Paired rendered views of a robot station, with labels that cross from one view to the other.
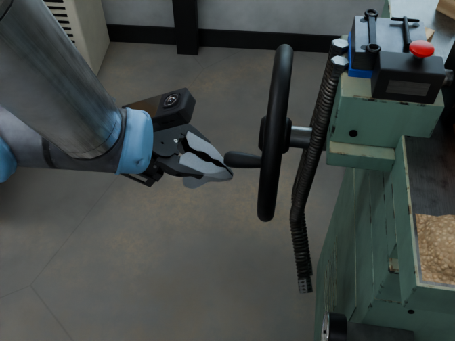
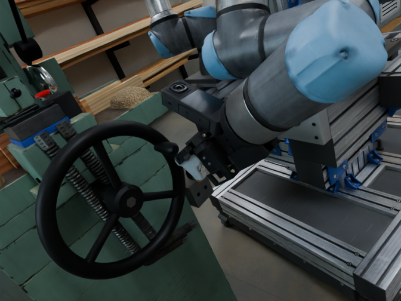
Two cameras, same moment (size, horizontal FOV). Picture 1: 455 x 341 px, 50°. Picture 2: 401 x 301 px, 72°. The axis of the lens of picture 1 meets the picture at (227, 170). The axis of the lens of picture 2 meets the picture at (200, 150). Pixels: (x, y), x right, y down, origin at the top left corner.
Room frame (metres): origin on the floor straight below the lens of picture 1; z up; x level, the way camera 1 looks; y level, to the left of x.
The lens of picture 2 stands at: (0.76, 0.35, 1.06)
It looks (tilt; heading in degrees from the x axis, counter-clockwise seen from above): 26 degrees down; 224
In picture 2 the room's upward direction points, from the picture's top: 23 degrees counter-clockwise
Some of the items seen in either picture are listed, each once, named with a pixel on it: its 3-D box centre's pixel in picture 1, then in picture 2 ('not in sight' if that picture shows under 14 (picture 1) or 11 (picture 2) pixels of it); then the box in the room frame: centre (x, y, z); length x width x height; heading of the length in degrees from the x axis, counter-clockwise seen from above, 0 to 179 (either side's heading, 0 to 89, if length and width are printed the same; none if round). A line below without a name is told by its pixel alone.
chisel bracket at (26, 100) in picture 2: not in sight; (9, 100); (0.50, -0.43, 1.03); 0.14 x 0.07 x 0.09; 81
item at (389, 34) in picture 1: (393, 53); (42, 115); (0.53, -0.22, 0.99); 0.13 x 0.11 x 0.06; 171
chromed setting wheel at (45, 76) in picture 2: not in sight; (45, 85); (0.36, -0.52, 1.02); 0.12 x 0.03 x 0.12; 81
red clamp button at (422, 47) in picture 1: (421, 48); (42, 94); (0.50, -0.24, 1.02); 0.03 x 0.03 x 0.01
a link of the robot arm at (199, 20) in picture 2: not in sight; (203, 25); (-0.18, -0.30, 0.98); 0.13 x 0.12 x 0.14; 127
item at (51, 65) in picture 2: not in sight; (49, 82); (0.32, -0.57, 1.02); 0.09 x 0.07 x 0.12; 171
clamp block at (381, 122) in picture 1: (381, 91); (60, 148); (0.54, -0.23, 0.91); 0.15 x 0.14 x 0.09; 171
